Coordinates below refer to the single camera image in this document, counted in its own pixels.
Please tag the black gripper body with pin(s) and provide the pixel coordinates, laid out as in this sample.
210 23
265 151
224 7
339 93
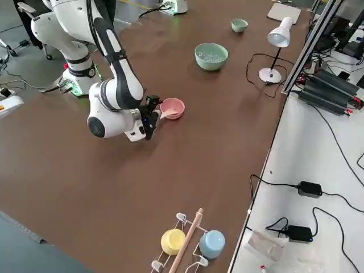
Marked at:
146 122

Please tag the small green bowl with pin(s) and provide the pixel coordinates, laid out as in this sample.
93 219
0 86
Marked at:
239 28

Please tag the pink bowl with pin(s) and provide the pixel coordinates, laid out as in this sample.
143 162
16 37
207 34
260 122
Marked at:
177 115

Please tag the large green bowl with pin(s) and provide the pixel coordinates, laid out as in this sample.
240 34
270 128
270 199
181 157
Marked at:
210 65

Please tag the clear plastic crystals pile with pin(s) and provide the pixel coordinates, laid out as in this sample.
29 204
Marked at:
211 56

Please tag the wooden rack rod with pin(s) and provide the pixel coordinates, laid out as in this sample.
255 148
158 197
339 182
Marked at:
187 236

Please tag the yellow cup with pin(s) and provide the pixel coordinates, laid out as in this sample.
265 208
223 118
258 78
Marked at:
172 241

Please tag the white floor device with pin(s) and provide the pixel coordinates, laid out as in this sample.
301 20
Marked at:
10 105

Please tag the grey square pad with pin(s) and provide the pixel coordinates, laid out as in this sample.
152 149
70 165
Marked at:
284 12

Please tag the office chair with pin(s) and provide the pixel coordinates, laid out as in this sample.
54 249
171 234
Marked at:
27 8

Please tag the clear plastic bag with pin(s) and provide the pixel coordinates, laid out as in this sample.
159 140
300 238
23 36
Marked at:
264 247

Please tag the black power adapter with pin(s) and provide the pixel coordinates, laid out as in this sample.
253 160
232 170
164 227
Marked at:
298 233
310 189

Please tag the black power supply box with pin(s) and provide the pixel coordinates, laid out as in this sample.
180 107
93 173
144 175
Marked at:
327 91

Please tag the aluminium frame rail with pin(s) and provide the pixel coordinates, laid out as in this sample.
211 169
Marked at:
307 48

